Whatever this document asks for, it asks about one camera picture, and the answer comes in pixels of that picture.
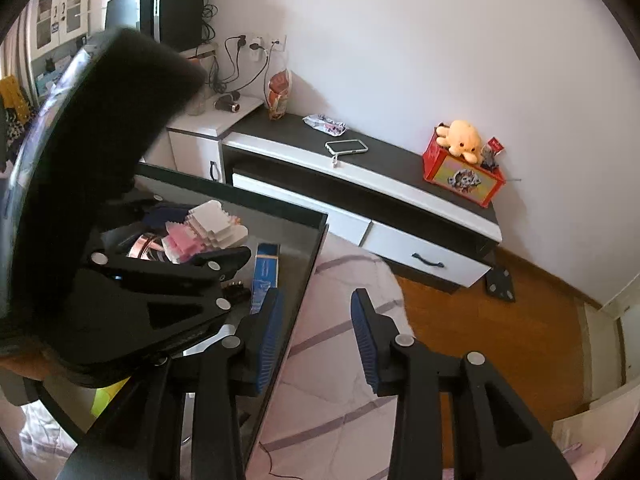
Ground white wall outlets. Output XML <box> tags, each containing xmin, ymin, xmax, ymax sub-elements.
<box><xmin>240</xmin><ymin>34</ymin><xmax>288</xmax><ymax>54</ymax></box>

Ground orange plush octopus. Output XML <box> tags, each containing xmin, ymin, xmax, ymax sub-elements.
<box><xmin>435</xmin><ymin>120</ymin><xmax>485</xmax><ymax>163</ymax></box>

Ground black bathroom scale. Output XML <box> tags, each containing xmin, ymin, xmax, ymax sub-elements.
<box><xmin>482</xmin><ymin>266</ymin><xmax>517</xmax><ymax>304</ymax></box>

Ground black computer tower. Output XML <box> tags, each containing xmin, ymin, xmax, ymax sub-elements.
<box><xmin>139</xmin><ymin>0</ymin><xmax>207</xmax><ymax>51</ymax></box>

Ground white phone case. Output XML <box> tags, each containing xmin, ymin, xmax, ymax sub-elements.
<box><xmin>325</xmin><ymin>139</ymin><xmax>371</xmax><ymax>168</ymax></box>

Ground orange snack bag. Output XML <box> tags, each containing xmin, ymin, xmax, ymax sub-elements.
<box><xmin>266</xmin><ymin>69</ymin><xmax>293</xmax><ymax>121</ymax></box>

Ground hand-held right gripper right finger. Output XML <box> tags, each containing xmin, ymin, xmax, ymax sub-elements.
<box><xmin>350</xmin><ymin>287</ymin><xmax>576</xmax><ymax>480</ymax></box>

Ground pink bedding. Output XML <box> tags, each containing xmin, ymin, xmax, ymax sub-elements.
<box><xmin>550</xmin><ymin>410</ymin><xmax>640</xmax><ymax>480</ymax></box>

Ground black power cable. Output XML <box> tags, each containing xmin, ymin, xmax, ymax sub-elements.
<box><xmin>202</xmin><ymin>35</ymin><xmax>273</xmax><ymax>98</ymax></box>

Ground black computer monitor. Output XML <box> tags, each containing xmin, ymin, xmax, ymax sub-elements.
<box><xmin>104</xmin><ymin>0</ymin><xmax>141</xmax><ymax>31</ymax></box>

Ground dark blue small box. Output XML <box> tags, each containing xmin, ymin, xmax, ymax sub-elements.
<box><xmin>250</xmin><ymin>243</ymin><xmax>281</xmax><ymax>313</ymax></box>

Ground pink white block toy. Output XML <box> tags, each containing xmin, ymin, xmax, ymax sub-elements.
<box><xmin>161</xmin><ymin>200</ymin><xmax>249</xmax><ymax>263</ymax></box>

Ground black white TV stand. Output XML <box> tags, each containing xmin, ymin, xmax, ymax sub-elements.
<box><xmin>220</xmin><ymin>107</ymin><xmax>502</xmax><ymax>293</ymax></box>

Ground yellow grey jacket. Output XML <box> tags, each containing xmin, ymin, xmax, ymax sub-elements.
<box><xmin>0</xmin><ymin>75</ymin><xmax>36</xmax><ymax>161</ymax></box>

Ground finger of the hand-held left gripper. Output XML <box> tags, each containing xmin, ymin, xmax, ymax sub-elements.
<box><xmin>110</xmin><ymin>192</ymin><xmax>188</xmax><ymax>233</ymax></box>
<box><xmin>80</xmin><ymin>246</ymin><xmax>252</xmax><ymax>357</ymax></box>

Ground red tin box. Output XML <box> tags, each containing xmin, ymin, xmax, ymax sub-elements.
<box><xmin>422</xmin><ymin>127</ymin><xmax>506</xmax><ymax>209</ymax></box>

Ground white glass-door cabinet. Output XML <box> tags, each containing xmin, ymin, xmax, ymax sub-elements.
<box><xmin>30</xmin><ymin>0</ymin><xmax>93</xmax><ymax>48</ymax></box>

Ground low white side cabinet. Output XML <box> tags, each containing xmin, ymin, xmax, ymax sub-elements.
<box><xmin>150</xmin><ymin>95</ymin><xmax>266</xmax><ymax>183</ymax></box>

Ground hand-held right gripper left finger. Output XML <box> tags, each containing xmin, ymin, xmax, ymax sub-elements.
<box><xmin>65</xmin><ymin>287</ymin><xmax>286</xmax><ymax>480</ymax></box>

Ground pink storage box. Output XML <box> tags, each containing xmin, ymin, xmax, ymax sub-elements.
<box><xmin>75</xmin><ymin>162</ymin><xmax>330</xmax><ymax>480</ymax></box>

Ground yellow highlighter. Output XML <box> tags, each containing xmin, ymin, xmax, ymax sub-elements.
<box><xmin>92</xmin><ymin>377</ymin><xmax>131</xmax><ymax>418</ymax></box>

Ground cream wardrobe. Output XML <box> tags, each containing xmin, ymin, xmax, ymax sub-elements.
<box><xmin>580</xmin><ymin>240</ymin><xmax>640</xmax><ymax>411</ymax></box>

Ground patterned cloth pouch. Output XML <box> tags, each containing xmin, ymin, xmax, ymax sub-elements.
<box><xmin>302</xmin><ymin>114</ymin><xmax>347</xmax><ymax>136</ymax></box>

